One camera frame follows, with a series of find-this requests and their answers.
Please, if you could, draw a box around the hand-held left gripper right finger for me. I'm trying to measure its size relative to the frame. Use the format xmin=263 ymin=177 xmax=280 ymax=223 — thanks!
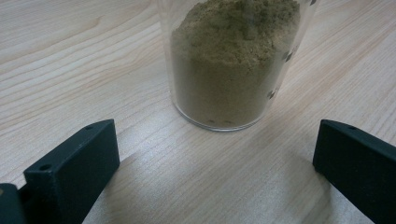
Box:
xmin=312 ymin=119 xmax=396 ymax=224

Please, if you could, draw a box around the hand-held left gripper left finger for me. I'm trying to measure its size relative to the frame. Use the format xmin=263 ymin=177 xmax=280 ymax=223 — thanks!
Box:
xmin=18 ymin=119 xmax=120 ymax=224

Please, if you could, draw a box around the glass jar of brown powder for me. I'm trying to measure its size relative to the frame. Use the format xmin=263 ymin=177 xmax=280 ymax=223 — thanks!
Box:
xmin=157 ymin=0 xmax=318 ymax=133

